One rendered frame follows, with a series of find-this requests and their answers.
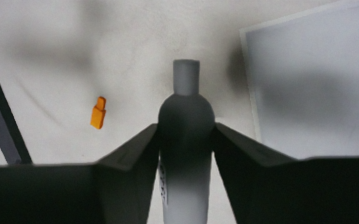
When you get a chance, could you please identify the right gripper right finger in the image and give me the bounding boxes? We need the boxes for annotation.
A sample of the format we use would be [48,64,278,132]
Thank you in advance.
[213,122,359,224]

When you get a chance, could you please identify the white digital weighing scale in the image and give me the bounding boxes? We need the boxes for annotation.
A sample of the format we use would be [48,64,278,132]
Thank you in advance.
[239,0,359,159]

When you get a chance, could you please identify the grey gas cylinder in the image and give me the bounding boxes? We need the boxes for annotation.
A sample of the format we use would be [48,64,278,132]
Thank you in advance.
[157,59,215,224]

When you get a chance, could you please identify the small orange stepped block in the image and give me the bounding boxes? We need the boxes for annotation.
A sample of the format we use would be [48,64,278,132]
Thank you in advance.
[90,97,106,130]

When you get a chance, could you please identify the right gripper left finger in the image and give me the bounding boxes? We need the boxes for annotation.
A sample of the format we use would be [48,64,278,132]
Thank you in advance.
[0,123,159,224]

